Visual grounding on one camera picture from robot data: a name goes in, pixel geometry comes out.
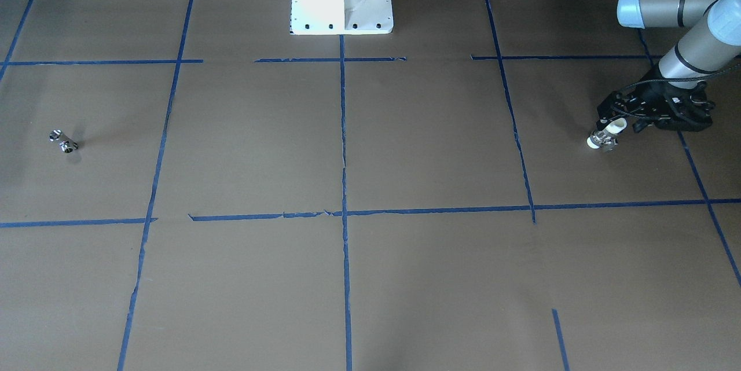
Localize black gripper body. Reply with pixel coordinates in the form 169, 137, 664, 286
596, 80, 715, 133

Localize chrome valve with white pipe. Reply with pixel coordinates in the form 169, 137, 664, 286
586, 118, 628, 152

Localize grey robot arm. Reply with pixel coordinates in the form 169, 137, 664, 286
596, 0, 740, 133

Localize small chrome valve fitting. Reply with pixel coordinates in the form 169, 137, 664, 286
49, 130, 79, 154

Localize brown paper table cover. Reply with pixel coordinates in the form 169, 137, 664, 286
2, 0, 739, 370

